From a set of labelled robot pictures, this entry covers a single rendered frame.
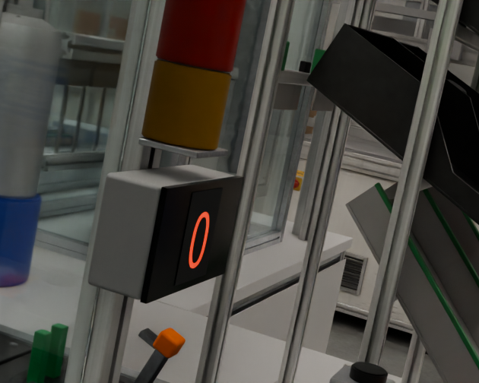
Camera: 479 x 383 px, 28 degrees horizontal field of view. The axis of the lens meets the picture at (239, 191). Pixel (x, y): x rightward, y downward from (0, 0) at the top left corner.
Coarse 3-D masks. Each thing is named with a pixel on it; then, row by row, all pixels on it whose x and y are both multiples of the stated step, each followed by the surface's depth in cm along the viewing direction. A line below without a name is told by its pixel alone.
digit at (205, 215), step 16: (208, 192) 61; (192, 208) 59; (208, 208) 61; (192, 224) 60; (208, 224) 62; (192, 240) 60; (208, 240) 63; (192, 256) 61; (208, 256) 63; (192, 272) 61
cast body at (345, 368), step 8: (344, 368) 79; (352, 368) 77; (360, 368) 77; (368, 368) 77; (376, 368) 78; (336, 376) 77; (344, 376) 77; (352, 376) 77; (360, 376) 76; (368, 376) 76; (376, 376) 76; (384, 376) 76
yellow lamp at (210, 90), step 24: (168, 72) 58; (192, 72) 58; (216, 72) 59; (168, 96) 58; (192, 96) 58; (216, 96) 59; (144, 120) 60; (168, 120) 59; (192, 120) 59; (216, 120) 60; (192, 144) 59; (216, 144) 60
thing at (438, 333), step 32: (384, 192) 99; (384, 224) 99; (416, 224) 111; (448, 224) 109; (416, 256) 97; (448, 256) 109; (416, 288) 98; (448, 288) 109; (416, 320) 98; (448, 320) 96; (448, 352) 96
